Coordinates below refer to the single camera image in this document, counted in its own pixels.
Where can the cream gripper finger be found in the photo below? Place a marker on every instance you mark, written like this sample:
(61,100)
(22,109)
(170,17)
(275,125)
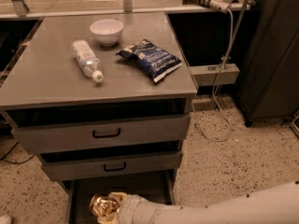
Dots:
(108,219)
(119,197)

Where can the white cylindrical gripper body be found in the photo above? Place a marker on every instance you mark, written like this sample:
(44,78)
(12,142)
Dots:
(128,208)

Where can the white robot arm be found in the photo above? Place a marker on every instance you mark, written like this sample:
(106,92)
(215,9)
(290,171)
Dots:
(278,205)

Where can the bottom grey open drawer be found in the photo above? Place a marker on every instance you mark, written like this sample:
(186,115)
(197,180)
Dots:
(153,186)

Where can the grey drawer cabinet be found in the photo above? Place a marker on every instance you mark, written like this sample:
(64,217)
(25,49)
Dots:
(47,87)

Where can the middle grey drawer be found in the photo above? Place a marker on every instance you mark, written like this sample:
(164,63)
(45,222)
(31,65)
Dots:
(141,163)

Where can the top grey drawer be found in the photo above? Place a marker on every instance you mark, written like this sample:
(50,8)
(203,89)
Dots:
(78,136)

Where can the grey back counter shelf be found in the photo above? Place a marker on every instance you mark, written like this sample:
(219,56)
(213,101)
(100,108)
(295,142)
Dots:
(93,3)

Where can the white object bottom left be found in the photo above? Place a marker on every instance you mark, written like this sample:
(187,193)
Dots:
(5,219)

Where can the clear plastic water bottle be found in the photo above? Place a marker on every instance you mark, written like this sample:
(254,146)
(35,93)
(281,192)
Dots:
(87,60)

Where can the blue chip bag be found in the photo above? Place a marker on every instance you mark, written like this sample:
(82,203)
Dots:
(154,61)

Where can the white ceramic bowl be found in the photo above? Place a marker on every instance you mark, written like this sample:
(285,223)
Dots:
(108,32)

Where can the dark cabinet on right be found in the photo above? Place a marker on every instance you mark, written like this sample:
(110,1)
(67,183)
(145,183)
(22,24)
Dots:
(268,84)

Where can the white round plug device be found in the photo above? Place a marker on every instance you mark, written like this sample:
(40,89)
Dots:
(219,5)

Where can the black middle drawer handle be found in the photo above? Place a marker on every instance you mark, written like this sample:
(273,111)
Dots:
(114,167)

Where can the black drawer handle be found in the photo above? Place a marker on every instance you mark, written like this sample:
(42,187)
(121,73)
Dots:
(114,167)
(109,134)

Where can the black top drawer handle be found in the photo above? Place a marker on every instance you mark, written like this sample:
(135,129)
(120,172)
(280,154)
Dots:
(109,134)

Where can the grey metal bracket block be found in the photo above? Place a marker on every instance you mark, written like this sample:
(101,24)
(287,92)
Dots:
(208,75)

